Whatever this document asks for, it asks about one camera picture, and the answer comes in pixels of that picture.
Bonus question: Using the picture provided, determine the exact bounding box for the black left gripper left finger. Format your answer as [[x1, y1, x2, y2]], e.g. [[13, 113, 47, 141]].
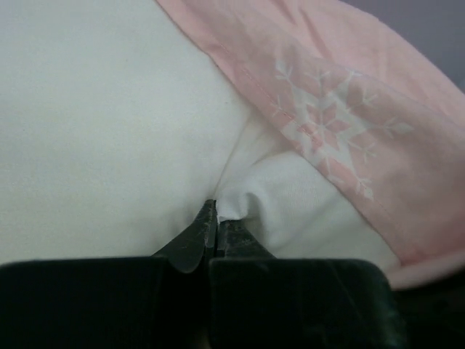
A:
[[1, 200, 217, 348]]

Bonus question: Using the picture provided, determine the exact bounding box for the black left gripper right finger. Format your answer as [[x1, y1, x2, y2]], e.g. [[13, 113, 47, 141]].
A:
[[210, 221, 407, 348]]

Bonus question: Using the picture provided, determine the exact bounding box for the white pillow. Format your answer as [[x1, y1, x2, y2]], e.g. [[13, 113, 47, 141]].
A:
[[1, 1, 399, 270]]

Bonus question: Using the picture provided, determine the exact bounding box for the pink printed pillowcase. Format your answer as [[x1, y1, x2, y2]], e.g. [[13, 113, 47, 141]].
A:
[[161, 1, 464, 289]]

